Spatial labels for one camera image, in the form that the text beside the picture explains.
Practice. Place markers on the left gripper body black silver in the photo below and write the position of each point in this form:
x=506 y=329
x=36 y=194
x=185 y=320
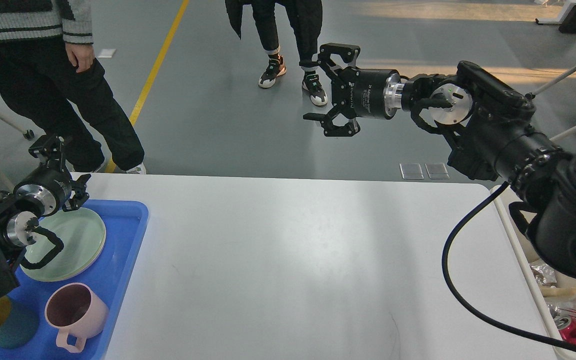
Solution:
x=45 y=189

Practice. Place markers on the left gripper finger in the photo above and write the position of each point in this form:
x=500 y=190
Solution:
x=80 y=194
x=49 y=150

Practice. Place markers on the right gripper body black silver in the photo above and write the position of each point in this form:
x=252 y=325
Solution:
x=375 y=93

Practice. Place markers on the green plate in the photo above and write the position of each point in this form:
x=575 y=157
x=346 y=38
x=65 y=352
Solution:
x=83 y=234

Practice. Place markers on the pink mug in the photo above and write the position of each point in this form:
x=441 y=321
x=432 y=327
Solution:
x=78 y=314

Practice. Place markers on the crushed red can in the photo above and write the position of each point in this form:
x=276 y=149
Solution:
x=566 y=326

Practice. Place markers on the aluminium foil tray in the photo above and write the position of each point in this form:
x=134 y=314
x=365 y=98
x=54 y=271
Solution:
x=560 y=306

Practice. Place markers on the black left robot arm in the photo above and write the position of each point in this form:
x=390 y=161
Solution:
x=17 y=229

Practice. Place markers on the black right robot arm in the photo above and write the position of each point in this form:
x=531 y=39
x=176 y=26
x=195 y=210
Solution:
x=487 y=125

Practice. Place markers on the blue plastic tray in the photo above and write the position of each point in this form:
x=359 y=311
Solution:
x=108 y=277

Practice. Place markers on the clear floor plate left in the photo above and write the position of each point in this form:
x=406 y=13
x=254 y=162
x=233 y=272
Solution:
x=411 y=171

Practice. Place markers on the clear floor plate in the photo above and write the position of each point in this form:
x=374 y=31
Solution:
x=437 y=171
x=411 y=171

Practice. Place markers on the clear floor plate right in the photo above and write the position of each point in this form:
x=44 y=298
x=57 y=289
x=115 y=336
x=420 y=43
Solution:
x=437 y=171

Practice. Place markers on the person in grey sweater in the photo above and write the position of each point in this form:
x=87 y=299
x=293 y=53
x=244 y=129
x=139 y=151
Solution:
x=49 y=74

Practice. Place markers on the teal yellow cup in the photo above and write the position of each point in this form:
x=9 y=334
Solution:
x=18 y=323

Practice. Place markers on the crumpled foil in bin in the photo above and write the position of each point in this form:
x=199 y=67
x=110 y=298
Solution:
x=543 y=273

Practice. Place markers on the beige plastic bin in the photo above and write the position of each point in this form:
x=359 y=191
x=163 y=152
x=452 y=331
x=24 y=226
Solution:
x=525 y=254

